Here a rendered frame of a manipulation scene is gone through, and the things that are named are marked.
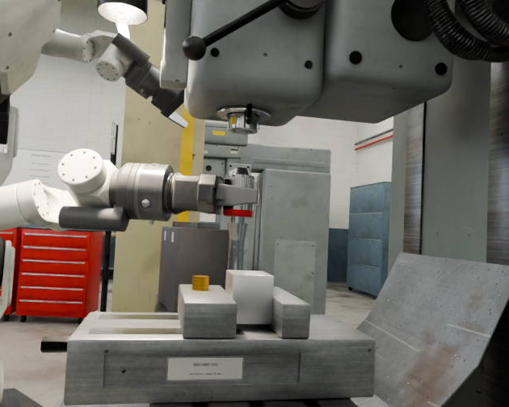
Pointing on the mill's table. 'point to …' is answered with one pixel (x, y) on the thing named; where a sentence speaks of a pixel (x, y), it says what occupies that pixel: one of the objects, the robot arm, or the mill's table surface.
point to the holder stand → (191, 258)
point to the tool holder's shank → (236, 249)
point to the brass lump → (200, 283)
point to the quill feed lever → (195, 44)
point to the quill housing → (255, 61)
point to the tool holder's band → (237, 212)
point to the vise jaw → (206, 312)
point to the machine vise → (217, 359)
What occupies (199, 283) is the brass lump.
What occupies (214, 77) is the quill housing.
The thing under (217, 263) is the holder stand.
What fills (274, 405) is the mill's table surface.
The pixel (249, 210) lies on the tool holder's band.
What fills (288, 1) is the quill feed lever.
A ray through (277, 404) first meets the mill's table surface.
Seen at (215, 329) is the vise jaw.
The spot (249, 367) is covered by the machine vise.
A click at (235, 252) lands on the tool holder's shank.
